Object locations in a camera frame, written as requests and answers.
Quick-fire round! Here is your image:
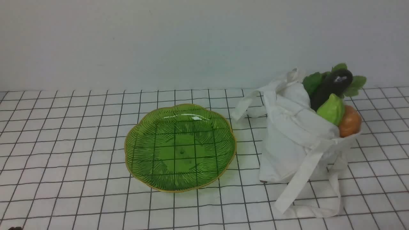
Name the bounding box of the light green pepper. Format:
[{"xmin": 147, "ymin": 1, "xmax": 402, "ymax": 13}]
[{"xmin": 316, "ymin": 94, "xmax": 345, "ymax": 126}]

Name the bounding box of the white cloth bag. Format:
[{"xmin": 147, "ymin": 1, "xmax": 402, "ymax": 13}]
[{"xmin": 230, "ymin": 68, "xmax": 361, "ymax": 218}]

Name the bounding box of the green glass plate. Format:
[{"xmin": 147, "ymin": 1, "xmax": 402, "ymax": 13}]
[{"xmin": 124, "ymin": 104, "xmax": 237, "ymax": 193}]

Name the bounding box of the dark purple eggplant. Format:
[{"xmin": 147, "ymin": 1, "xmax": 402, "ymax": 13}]
[{"xmin": 311, "ymin": 69, "xmax": 353, "ymax": 111}]

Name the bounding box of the green leafy vegetable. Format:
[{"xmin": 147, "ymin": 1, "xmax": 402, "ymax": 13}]
[{"xmin": 302, "ymin": 63, "xmax": 367, "ymax": 99}]

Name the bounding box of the orange tomato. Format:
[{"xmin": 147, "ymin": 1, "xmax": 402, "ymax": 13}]
[{"xmin": 338, "ymin": 105, "xmax": 362, "ymax": 137}]

